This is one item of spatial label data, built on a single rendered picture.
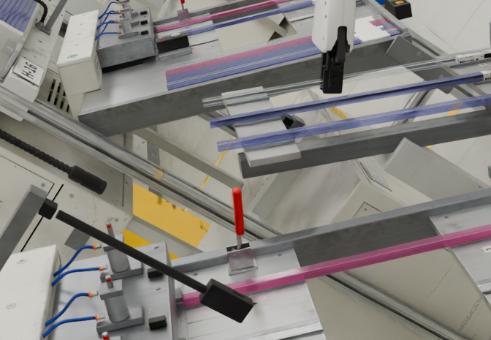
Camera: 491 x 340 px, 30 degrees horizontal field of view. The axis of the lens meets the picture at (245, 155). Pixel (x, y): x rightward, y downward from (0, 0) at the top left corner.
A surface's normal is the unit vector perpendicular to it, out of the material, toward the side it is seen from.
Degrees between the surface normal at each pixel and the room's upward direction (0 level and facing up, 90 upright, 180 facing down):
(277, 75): 90
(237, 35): 90
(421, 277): 90
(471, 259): 46
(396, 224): 90
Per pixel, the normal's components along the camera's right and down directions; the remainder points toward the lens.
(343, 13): 0.23, 0.24
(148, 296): -0.19, -0.91
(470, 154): -0.83, -0.48
